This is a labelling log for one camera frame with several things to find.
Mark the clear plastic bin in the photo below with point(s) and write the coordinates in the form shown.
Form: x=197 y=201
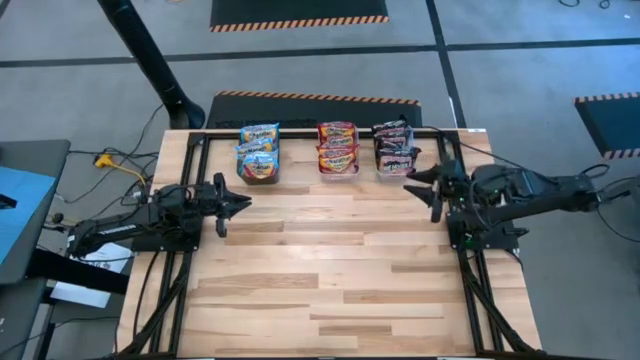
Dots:
x=340 y=177
x=397 y=177

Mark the yellow plug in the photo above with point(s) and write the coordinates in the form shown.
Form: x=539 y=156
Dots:
x=104 y=160

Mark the dark grey side desk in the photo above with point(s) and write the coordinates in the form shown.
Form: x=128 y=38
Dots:
x=45 y=160

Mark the black ribbed pole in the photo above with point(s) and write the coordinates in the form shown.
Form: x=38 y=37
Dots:
x=150 y=60

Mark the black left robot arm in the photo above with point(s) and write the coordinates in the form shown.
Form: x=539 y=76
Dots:
x=125 y=227

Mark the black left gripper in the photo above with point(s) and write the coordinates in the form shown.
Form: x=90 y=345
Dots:
x=207 y=200

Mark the white paper sheet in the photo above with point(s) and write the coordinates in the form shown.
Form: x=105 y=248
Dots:
x=85 y=295

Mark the blue desk panel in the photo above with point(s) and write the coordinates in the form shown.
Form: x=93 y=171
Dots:
x=20 y=210

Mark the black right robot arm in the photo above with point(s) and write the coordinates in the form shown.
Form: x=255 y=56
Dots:
x=540 y=192

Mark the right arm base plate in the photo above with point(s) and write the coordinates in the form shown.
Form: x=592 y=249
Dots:
x=500 y=240

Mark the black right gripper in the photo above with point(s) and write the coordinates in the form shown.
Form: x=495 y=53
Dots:
x=452 y=187

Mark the dark plastic bin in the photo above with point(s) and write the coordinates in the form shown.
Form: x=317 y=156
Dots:
x=260 y=181

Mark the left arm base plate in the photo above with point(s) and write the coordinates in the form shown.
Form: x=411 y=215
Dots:
x=165 y=245

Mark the black stand beam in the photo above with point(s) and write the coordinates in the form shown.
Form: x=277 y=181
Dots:
x=75 y=272

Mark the black mat striped edge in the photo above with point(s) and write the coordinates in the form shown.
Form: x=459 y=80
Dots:
x=260 y=112
x=300 y=10
x=612 y=125

